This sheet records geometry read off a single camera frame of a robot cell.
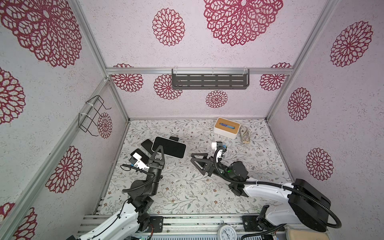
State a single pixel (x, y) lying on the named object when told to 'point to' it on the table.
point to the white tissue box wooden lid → (227, 127)
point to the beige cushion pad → (301, 234)
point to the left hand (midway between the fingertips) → (164, 148)
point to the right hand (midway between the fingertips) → (193, 157)
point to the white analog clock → (227, 232)
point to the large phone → (169, 147)
